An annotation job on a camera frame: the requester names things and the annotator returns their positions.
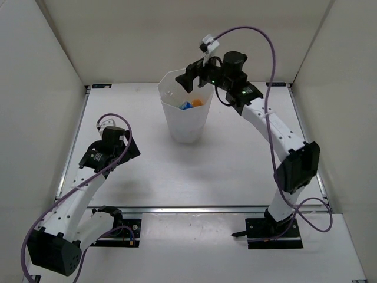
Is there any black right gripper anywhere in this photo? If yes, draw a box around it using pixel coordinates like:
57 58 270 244
178 50 234 93

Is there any orange juice bottle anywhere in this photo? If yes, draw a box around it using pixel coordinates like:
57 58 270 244
191 99 204 107

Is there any clear bottle blue label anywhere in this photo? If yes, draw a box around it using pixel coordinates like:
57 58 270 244
178 101 193 110

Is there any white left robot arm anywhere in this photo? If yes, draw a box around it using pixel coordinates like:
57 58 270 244
27 126 140 277

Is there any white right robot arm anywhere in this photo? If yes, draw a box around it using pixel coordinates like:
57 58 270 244
175 51 320 238

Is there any white octagonal bin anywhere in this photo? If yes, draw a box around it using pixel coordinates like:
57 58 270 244
157 69 214 143

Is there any dark left corner sticker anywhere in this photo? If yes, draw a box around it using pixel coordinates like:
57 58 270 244
91 84 112 89

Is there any dark corner sticker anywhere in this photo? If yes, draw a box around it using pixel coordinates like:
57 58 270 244
91 84 112 89
266 82 287 87

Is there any dark right corner sticker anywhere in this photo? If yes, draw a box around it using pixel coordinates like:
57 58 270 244
266 82 287 87

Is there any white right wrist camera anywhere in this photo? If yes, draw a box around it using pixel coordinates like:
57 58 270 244
199 34 219 66

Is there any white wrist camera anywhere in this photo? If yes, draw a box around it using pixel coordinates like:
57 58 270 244
199 34 219 66
96 118 116 132

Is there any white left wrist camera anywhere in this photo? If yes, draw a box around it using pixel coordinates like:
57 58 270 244
96 118 116 132

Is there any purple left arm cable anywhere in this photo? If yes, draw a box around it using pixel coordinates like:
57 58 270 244
22 113 133 283

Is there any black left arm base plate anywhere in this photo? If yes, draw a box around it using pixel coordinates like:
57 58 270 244
91 214 142 248

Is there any aluminium table edge rail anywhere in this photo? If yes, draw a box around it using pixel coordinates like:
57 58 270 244
88 206 332 215

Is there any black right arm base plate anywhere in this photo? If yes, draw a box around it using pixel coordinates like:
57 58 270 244
245 218 303 250

